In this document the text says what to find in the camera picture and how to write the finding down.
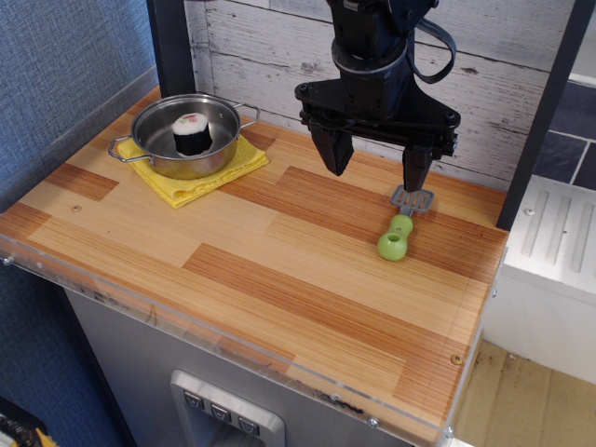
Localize clear acrylic edge guard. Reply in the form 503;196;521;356
1;223;506;446

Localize white grooved side unit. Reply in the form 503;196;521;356
482;176;595;383

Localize plush sushi roll toy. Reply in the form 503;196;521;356
171;113;212;157

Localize yellow black object corner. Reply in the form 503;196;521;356
1;398;58;447

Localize black frame post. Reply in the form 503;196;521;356
496;0;595;231
146;0;196;97

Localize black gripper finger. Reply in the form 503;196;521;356
402;145;432;193
310;125;354;176

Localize stainless steel pot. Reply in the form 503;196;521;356
108;93;246;180

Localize silver cabinet with dispenser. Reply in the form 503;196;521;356
66;288;449;446

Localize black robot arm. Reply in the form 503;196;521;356
294;1;461;193

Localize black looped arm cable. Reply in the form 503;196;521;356
405;17;458;86

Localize green handled grey toy spatula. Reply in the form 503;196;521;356
377;185;435;261

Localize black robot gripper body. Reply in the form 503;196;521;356
294;62;461;160

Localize yellow folded cloth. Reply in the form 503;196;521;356
132;136;269;209

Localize left black frame post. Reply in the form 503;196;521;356
146;0;196;97

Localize right black frame post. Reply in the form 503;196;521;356
496;0;595;231

